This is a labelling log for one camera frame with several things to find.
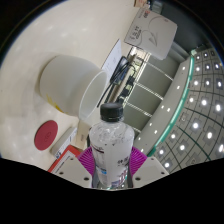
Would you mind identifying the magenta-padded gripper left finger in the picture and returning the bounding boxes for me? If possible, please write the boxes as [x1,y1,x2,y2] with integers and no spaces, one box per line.
[52,145,97,189]

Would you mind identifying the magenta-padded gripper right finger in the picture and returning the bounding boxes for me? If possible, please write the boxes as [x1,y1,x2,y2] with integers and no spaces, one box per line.
[127,145,170,189]

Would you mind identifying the clear bottle with black cap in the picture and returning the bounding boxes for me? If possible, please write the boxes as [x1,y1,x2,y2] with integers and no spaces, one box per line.
[88,102,136,190]

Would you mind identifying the beige open divided box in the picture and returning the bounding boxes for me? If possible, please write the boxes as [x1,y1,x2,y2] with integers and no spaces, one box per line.
[76,118,92,150]

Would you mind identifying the flat round red coaster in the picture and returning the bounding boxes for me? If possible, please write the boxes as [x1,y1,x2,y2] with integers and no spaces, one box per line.
[33,119,59,152]

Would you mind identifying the round ceiling lights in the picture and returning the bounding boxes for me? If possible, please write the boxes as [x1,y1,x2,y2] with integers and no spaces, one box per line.
[146,43,224,174]

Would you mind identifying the large white cardboard carton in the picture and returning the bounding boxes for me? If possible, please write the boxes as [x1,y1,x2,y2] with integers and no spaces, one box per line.
[123,6,178,61]

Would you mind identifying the white mug with yellow handle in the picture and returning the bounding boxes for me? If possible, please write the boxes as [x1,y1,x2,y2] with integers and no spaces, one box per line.
[38,54,109,121]

